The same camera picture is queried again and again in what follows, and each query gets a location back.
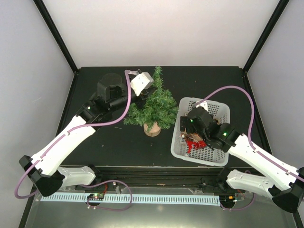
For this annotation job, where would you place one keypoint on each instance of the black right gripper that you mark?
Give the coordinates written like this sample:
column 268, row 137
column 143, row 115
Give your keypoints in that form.
column 188, row 128

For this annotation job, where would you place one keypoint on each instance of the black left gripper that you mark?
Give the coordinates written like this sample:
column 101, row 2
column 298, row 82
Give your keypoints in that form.
column 144, row 95

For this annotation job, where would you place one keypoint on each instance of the small green christmas tree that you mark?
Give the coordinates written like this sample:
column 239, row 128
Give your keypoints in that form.
column 158, row 113

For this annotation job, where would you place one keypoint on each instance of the white perforated plastic basket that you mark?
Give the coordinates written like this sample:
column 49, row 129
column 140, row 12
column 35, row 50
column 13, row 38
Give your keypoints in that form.
column 211, row 155

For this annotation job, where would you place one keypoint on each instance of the white string lights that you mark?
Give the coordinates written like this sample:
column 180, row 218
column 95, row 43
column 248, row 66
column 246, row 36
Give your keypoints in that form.
column 190, row 137

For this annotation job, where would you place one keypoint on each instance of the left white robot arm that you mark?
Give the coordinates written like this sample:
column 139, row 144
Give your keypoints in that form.
column 107, row 106

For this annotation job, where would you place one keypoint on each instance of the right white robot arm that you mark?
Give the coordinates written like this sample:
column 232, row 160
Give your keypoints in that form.
column 282, row 183

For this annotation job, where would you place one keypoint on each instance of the red reindeer ornament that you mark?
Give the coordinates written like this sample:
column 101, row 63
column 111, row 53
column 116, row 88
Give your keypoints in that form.
column 195, row 145

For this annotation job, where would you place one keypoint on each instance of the right circuit board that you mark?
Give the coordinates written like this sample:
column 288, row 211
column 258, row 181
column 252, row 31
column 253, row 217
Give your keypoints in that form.
column 232, row 198

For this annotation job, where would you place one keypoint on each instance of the left green circuit board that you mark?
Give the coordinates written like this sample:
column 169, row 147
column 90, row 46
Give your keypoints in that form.
column 96, row 196

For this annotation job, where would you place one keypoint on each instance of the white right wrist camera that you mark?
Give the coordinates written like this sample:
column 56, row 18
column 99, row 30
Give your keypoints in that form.
column 203, row 104

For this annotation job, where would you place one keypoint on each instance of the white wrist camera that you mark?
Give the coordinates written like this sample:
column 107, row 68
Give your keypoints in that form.
column 203, row 104
column 140, row 82

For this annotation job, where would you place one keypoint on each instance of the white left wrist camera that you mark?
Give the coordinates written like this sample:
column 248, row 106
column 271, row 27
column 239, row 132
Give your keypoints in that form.
column 140, row 82

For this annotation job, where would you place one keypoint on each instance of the white slotted cable duct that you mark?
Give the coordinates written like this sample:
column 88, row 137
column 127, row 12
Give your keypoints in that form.
column 136, row 199

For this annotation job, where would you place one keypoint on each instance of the left black frame post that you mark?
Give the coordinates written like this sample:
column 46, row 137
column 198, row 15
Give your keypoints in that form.
column 55, row 33

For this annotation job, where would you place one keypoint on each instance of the black frame post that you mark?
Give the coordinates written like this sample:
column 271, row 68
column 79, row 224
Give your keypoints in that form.
column 55, row 33
column 278, row 11

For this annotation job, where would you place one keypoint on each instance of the right black frame post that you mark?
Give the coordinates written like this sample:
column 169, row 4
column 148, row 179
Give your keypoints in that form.
column 278, row 11

